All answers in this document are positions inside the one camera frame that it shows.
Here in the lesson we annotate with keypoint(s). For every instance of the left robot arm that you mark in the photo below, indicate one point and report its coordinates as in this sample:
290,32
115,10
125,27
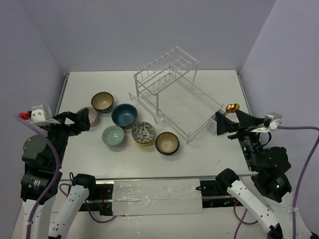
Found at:
43,155

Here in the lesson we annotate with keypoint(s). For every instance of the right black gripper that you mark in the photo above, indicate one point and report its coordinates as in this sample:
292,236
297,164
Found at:
245,121

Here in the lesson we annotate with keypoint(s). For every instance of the red patterned white bowl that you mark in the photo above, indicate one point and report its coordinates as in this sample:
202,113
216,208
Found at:
92,114

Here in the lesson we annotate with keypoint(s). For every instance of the clear taped plastic sheet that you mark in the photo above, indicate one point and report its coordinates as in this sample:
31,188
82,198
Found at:
156,197

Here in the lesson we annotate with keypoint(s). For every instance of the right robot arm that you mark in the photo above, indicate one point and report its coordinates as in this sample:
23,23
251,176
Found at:
281,219

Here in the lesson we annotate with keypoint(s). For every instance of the beige bowl dark exterior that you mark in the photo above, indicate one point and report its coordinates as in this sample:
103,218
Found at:
167,143

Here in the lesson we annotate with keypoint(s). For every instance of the white wire dish rack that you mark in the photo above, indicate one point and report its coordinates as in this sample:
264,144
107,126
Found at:
166,89

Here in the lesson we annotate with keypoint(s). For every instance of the beige bowl black rim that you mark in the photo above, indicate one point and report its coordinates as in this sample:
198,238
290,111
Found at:
102,102

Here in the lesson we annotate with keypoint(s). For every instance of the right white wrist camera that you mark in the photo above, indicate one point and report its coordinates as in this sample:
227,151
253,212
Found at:
271,122

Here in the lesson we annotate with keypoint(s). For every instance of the white slotted spatula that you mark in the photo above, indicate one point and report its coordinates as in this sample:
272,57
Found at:
212,125

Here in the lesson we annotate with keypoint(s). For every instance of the leaf patterned bowl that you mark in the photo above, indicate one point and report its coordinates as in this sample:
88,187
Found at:
143,132

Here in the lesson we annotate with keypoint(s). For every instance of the yellow bowl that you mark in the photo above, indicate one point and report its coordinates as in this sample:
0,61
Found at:
144,144

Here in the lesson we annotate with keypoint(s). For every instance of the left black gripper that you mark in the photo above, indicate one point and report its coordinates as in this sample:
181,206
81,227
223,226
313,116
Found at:
59,135

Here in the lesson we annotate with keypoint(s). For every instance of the black mounting rail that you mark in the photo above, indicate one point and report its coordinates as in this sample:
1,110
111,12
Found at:
101,200

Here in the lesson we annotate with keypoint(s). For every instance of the dark blue ceramic bowl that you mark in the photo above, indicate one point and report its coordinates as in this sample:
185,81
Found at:
124,115

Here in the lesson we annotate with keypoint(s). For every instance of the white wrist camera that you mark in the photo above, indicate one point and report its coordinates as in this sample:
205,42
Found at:
271,122
40,115

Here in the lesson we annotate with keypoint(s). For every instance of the gold metal spoon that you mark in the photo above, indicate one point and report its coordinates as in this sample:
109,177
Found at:
231,108

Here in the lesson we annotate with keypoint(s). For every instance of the light green ceramic bowl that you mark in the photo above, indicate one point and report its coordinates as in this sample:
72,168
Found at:
113,135

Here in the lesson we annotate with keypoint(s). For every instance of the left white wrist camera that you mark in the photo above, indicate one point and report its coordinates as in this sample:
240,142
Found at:
40,115

